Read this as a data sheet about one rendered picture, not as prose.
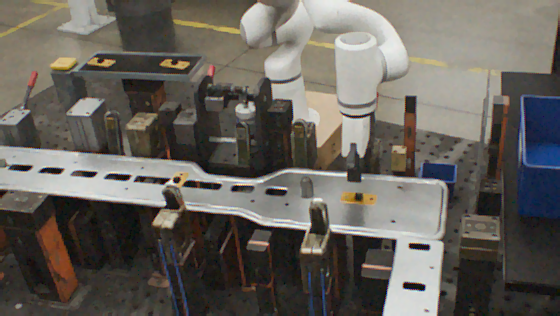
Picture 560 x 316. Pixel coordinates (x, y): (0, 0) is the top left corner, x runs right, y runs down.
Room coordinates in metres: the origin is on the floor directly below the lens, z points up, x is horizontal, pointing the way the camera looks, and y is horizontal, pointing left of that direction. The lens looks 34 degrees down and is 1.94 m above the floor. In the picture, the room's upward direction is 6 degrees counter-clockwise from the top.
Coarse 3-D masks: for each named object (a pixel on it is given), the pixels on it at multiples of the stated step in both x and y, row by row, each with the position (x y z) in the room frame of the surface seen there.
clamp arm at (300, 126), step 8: (296, 120) 1.43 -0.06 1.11; (304, 120) 1.43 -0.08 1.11; (296, 128) 1.42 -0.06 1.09; (304, 128) 1.41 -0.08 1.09; (296, 136) 1.41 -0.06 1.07; (304, 136) 1.41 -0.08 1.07; (296, 144) 1.41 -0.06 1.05; (304, 144) 1.41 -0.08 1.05; (296, 152) 1.41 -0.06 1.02; (304, 152) 1.40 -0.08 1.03; (296, 160) 1.40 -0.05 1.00; (304, 160) 1.40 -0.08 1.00
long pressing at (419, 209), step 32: (32, 160) 1.55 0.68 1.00; (64, 160) 1.53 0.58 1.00; (96, 160) 1.51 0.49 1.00; (128, 160) 1.50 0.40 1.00; (160, 160) 1.47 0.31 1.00; (64, 192) 1.38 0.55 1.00; (96, 192) 1.36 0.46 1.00; (128, 192) 1.35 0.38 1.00; (160, 192) 1.33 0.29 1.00; (192, 192) 1.32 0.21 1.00; (224, 192) 1.30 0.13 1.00; (256, 192) 1.29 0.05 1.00; (288, 192) 1.27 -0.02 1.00; (320, 192) 1.26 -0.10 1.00; (384, 192) 1.23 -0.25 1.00; (416, 192) 1.22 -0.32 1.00; (448, 192) 1.21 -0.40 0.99; (288, 224) 1.16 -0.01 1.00; (352, 224) 1.13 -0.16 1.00; (384, 224) 1.11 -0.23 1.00; (416, 224) 1.10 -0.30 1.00
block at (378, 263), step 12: (372, 252) 1.05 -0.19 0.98; (384, 252) 1.05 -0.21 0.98; (372, 264) 1.01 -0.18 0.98; (384, 264) 1.01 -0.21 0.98; (372, 276) 0.98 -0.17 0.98; (384, 276) 0.97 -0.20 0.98; (372, 288) 0.97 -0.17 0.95; (384, 288) 0.97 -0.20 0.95; (372, 300) 0.97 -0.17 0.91; (384, 300) 0.97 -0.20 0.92; (372, 312) 0.98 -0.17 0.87
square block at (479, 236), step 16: (464, 224) 1.02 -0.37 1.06; (480, 224) 1.01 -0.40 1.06; (496, 224) 1.00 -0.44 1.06; (464, 240) 0.98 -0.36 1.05; (480, 240) 0.97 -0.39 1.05; (496, 240) 0.96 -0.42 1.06; (464, 256) 0.98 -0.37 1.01; (480, 256) 0.97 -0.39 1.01; (496, 256) 0.96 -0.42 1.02; (464, 272) 0.98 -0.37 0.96; (480, 272) 0.97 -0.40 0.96; (464, 288) 0.98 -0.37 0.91; (480, 288) 0.97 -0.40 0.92; (464, 304) 0.98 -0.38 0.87; (480, 304) 0.97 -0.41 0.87
